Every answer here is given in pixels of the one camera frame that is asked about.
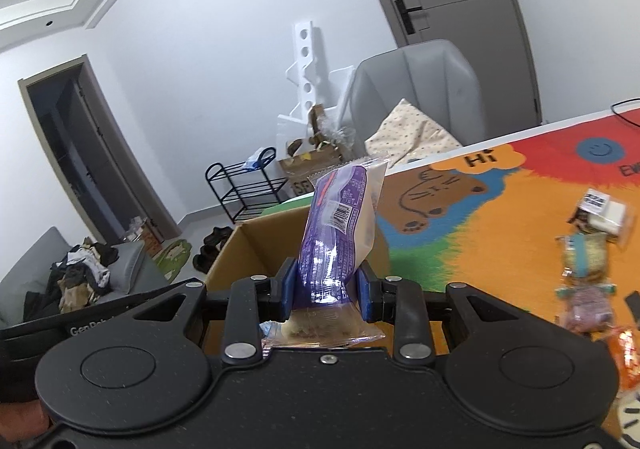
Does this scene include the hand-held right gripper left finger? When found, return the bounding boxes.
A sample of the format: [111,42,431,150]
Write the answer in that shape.
[131,256,297,366]

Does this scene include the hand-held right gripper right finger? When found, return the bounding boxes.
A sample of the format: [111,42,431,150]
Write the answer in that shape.
[356,260,533,366]

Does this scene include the brown cardboard box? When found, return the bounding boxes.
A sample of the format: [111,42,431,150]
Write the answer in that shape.
[205,206,392,356]

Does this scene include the purple bread packet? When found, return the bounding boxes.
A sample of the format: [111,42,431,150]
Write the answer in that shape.
[260,154,392,351]

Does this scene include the teal band snack pack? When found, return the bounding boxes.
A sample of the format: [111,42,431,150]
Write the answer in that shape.
[556,231,612,281]

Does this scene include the clear pinkish snack packet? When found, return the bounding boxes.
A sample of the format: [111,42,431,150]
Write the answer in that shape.
[556,280,619,334]

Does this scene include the white snack pack black label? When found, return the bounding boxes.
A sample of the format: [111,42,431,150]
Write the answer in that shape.
[567,188,629,246]

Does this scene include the orange clear snack packet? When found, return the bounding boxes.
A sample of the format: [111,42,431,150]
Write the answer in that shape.
[599,325,640,396]

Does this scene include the person's left hand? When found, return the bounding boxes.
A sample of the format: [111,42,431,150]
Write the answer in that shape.
[0,401,49,436]

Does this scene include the pile of clothes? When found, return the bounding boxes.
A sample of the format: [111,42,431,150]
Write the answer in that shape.
[24,238,121,316]

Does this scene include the dark shoes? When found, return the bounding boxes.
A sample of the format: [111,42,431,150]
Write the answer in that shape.
[192,226,234,275]

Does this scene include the grey sofa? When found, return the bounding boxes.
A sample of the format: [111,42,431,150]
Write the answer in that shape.
[0,226,172,331]

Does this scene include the black shoe rack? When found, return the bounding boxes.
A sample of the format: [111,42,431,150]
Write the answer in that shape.
[205,147,289,226]

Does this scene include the green floor rug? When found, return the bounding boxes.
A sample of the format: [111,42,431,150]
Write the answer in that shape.
[154,239,194,286]

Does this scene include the blue packet on rack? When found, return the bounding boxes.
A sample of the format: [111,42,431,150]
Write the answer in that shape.
[242,149,274,171]

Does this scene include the colourful cat print mat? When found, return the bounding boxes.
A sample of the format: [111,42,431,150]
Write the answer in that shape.
[260,112,640,449]

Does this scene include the dotted cream cushion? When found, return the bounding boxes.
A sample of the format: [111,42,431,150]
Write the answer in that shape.
[365,98,464,168]

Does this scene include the dark wooden door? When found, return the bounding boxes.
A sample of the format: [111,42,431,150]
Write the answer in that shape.
[17,54,182,246]

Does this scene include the grey chair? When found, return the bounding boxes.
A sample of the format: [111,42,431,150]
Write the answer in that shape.
[337,39,489,166]

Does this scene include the white perforated board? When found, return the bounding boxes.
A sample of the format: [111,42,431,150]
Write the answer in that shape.
[276,20,357,156]

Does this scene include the black door handle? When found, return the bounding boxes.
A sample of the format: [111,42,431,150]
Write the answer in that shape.
[394,0,424,35]

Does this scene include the black cable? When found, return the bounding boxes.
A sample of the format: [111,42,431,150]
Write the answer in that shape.
[611,99,640,131]

